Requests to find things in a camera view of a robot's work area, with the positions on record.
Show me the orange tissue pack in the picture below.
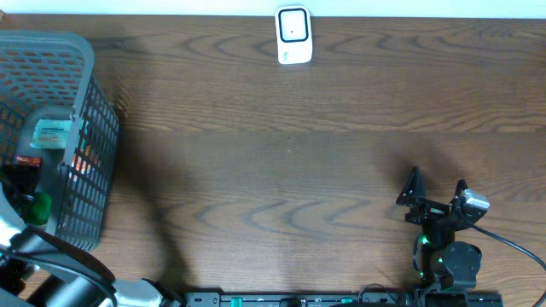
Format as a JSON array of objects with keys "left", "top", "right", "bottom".
[{"left": 71, "top": 144, "right": 101, "bottom": 180}]

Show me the teal wet wipes pack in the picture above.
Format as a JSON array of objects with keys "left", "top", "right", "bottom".
[{"left": 30, "top": 119, "right": 72, "bottom": 150}]

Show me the green lid plastic jar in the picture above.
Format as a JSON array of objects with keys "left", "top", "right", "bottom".
[{"left": 23, "top": 192, "right": 52, "bottom": 226}]

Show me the red Top candy bar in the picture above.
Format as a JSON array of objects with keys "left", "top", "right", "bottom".
[{"left": 15, "top": 155, "right": 42, "bottom": 168}]

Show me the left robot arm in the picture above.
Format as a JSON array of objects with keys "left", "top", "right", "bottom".
[{"left": 1, "top": 181, "right": 186, "bottom": 306}]

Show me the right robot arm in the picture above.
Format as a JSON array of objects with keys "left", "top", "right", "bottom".
[{"left": 396, "top": 166, "right": 488, "bottom": 293}]

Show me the white barcode scanner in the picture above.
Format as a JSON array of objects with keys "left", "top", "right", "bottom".
[{"left": 275, "top": 5, "right": 313, "bottom": 65}]

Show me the grey plastic mesh basket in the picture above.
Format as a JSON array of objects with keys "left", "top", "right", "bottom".
[{"left": 1, "top": 30, "right": 120, "bottom": 251}]

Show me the black camera cable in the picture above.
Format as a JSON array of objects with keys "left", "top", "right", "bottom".
[{"left": 468, "top": 223, "right": 546, "bottom": 307}]

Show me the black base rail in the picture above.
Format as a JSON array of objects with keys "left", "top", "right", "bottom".
[{"left": 183, "top": 284, "right": 503, "bottom": 307}]

